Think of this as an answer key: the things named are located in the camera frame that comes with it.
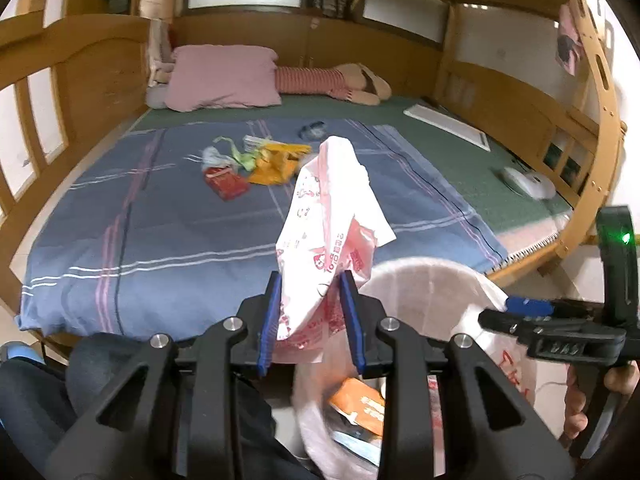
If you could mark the green paper strip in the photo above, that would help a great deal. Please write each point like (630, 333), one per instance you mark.
(245, 160)

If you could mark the wooden bunk bed frame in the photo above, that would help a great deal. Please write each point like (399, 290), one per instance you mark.
(80, 77)

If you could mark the blue plaid bed sheet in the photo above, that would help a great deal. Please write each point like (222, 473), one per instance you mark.
(140, 244)

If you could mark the pink hanging cloth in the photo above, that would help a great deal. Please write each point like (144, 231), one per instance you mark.
(569, 48)

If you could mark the green bed mat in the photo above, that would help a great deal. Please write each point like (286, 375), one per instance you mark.
(472, 171)

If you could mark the white flat board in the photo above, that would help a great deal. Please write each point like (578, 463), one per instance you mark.
(454, 126)

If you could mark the orange snack wrapper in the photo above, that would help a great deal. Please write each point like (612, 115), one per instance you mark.
(360, 404)

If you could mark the pink plastic bag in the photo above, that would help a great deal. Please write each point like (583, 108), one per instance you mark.
(334, 225)

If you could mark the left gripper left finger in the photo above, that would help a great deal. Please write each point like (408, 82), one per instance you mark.
(172, 403)

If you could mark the person right hand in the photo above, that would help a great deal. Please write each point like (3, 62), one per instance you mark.
(621, 380)

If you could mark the striped plush doll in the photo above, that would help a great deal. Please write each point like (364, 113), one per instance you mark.
(352, 82)

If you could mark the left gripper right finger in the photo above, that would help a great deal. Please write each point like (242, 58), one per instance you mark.
(490, 431)

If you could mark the yellow snack bag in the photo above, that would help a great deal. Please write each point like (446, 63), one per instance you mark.
(275, 163)

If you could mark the hanging clothes bundle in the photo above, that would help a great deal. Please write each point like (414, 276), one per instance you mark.
(159, 53)

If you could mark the pink pillow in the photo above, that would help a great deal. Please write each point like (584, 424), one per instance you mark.
(210, 76)

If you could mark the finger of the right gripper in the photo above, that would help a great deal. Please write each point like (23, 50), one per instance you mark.
(517, 305)

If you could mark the white massage device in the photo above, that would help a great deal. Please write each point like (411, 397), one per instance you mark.
(528, 183)

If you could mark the clear blue plastic piece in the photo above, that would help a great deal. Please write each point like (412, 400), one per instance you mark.
(314, 132)

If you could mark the light blue face mask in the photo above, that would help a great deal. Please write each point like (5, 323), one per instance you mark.
(212, 158)

